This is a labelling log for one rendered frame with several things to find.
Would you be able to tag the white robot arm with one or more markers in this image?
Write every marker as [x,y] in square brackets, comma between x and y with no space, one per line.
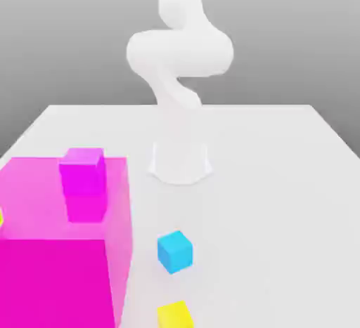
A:
[180,52]

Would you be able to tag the small cyan cube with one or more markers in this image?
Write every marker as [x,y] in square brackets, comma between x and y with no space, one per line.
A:
[175,252]

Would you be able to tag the small purple cube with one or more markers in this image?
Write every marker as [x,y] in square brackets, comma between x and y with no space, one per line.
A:
[81,176]

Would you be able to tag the large magenta box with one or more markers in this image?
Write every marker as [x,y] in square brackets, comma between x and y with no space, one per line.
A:
[50,280]

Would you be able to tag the small yellow cube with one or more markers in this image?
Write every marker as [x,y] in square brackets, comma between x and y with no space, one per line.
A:
[0,218]
[175,315]

